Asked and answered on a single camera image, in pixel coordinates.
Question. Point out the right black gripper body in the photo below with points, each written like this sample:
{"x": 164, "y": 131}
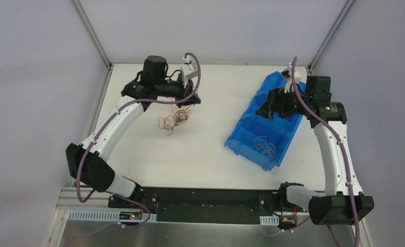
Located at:
{"x": 278, "y": 103}

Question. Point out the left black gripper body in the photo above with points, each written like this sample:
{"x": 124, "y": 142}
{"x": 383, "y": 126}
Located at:
{"x": 184, "y": 91}

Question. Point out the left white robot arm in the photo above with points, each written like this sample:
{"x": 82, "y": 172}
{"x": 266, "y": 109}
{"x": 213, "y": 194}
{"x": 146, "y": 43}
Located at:
{"x": 87, "y": 161}

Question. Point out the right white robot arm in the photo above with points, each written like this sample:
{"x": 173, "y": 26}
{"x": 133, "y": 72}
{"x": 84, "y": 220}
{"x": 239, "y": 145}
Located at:
{"x": 343, "y": 201}

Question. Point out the blue plastic compartment bin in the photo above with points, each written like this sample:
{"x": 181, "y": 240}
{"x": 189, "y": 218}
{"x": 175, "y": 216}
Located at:
{"x": 262, "y": 141}

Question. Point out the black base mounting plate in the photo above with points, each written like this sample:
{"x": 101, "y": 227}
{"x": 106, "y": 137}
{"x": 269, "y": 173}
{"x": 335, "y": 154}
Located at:
{"x": 194, "y": 205}

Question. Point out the aluminium frame rail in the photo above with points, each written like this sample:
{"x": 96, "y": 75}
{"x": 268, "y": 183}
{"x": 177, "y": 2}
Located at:
{"x": 92, "y": 202}

